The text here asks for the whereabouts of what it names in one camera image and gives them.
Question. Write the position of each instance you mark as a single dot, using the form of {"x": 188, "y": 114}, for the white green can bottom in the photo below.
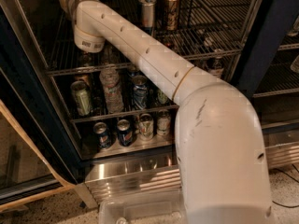
{"x": 146, "y": 127}

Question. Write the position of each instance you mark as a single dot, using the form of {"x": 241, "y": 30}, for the stainless steel fridge grille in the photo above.
{"x": 155, "y": 168}

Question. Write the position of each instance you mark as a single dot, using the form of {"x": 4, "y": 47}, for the clear plastic bin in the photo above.
{"x": 145, "y": 208}

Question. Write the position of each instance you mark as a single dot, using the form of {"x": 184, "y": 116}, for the open glass fridge door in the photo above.
{"x": 33, "y": 141}

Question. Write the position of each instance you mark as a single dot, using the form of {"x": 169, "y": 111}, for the blue white striped can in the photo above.
{"x": 140, "y": 91}

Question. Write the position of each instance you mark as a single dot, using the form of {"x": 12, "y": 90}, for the blue pepsi can right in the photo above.
{"x": 125, "y": 134}

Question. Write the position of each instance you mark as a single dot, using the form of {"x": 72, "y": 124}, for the dark bottle white label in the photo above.
{"x": 215, "y": 67}

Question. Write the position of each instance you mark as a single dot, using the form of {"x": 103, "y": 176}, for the green can middle shelf left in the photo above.
{"x": 81, "y": 95}

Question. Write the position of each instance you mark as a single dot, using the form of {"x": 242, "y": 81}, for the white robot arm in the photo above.
{"x": 218, "y": 136}

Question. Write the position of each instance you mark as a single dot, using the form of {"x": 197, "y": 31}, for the top wire fridge shelf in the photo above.
{"x": 203, "y": 27}

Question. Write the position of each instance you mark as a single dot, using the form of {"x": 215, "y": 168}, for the blue pepsi can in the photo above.
{"x": 102, "y": 133}
{"x": 125, "y": 134}

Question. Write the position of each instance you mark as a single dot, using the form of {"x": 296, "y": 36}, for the brown gold tall can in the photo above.
{"x": 171, "y": 14}

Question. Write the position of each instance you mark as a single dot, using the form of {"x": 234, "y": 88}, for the light green can middle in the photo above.
{"x": 162, "y": 98}

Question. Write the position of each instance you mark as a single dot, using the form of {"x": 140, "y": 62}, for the blue pepsi can left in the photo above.
{"x": 102, "y": 133}

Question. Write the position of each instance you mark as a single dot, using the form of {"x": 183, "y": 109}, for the wire fridge shelf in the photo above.
{"x": 122, "y": 114}
{"x": 203, "y": 27}

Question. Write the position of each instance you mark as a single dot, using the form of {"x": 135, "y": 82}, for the middle wire fridge shelf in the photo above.
{"x": 122, "y": 114}

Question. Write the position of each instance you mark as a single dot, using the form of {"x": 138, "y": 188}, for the silver blue energy drink can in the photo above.
{"x": 147, "y": 15}

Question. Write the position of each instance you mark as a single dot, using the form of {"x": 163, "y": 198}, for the clear plastic water bottle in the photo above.
{"x": 110, "y": 80}

